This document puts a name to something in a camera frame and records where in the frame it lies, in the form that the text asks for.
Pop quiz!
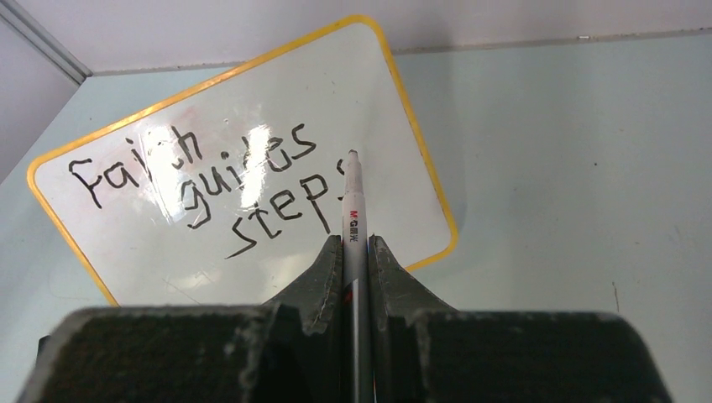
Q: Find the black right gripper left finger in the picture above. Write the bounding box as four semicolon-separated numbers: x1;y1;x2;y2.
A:
222;235;343;402

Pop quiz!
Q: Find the black whiteboard marker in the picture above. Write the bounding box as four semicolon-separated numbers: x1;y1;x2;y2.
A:
342;149;374;402

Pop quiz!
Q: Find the white whiteboard yellow frame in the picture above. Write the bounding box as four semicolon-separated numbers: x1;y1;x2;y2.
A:
27;15;458;306

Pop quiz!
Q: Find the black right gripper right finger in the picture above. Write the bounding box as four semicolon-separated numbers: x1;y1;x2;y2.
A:
368;235;455;402

